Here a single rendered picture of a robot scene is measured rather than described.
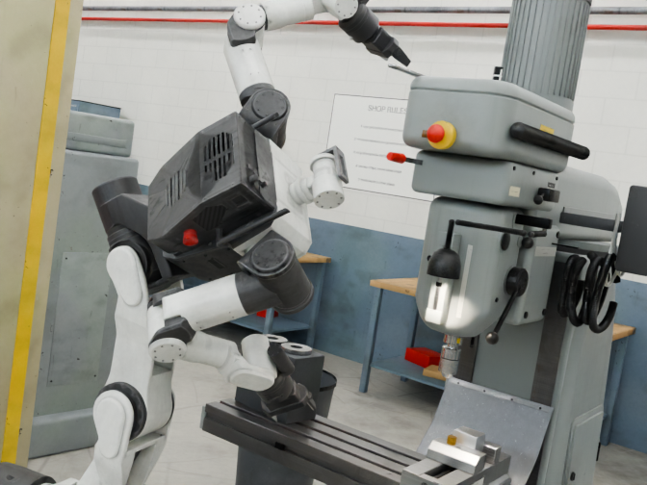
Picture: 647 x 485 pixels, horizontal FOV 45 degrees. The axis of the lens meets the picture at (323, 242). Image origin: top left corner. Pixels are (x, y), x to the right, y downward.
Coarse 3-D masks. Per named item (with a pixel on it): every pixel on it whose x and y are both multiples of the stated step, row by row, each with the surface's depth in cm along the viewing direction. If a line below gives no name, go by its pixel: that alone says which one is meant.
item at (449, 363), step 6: (444, 354) 190; (450, 354) 189; (456, 354) 189; (444, 360) 189; (450, 360) 189; (456, 360) 189; (444, 366) 189; (450, 366) 189; (456, 366) 190; (444, 372) 189; (450, 372) 189; (456, 372) 190
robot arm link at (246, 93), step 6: (258, 84) 185; (264, 84) 186; (270, 84) 187; (246, 90) 185; (252, 90) 184; (240, 96) 187; (246, 96) 185; (240, 102) 188; (282, 126) 181; (282, 132) 184; (282, 138) 187; (276, 144) 187
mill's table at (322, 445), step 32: (224, 416) 218; (256, 416) 219; (320, 416) 227; (256, 448) 211; (288, 448) 206; (320, 448) 200; (352, 448) 204; (384, 448) 207; (320, 480) 199; (352, 480) 193; (384, 480) 188
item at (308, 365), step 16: (272, 336) 230; (288, 352) 217; (304, 352) 218; (304, 368) 216; (320, 368) 221; (304, 384) 217; (320, 384) 222; (240, 400) 228; (256, 400) 223; (288, 416) 215; (304, 416) 220
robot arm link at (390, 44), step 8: (368, 16) 205; (376, 16) 209; (368, 24) 206; (376, 24) 208; (360, 32) 206; (368, 32) 207; (376, 32) 209; (384, 32) 209; (360, 40) 209; (368, 40) 210; (376, 40) 209; (384, 40) 210; (392, 40) 210; (368, 48) 217; (376, 48) 211; (384, 48) 211; (392, 48) 210; (384, 56) 212
